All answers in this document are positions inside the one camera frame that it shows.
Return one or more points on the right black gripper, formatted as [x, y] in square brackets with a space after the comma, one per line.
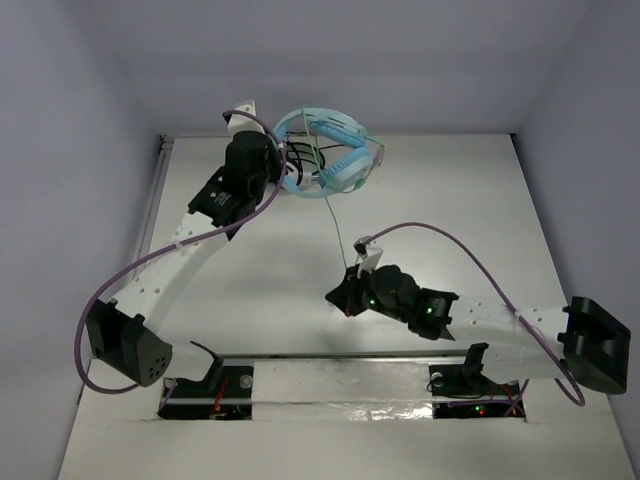
[345, 296]

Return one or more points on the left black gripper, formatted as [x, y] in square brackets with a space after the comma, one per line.
[273, 157]

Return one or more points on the light blue headphones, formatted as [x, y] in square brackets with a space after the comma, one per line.
[344, 143]

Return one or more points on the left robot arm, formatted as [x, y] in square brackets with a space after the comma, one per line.
[123, 317]

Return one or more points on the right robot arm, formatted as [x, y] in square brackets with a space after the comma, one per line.
[581, 338]

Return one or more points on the black white headphones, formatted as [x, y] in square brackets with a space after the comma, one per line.
[304, 164]

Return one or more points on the silver taped base cover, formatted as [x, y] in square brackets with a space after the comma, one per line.
[357, 390]

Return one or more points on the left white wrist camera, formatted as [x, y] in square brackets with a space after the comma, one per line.
[237, 123]

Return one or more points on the metal rail left edge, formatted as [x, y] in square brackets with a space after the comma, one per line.
[149, 215]

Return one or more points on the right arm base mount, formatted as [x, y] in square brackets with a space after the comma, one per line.
[461, 390]

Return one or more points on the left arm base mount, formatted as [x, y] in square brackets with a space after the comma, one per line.
[223, 394]

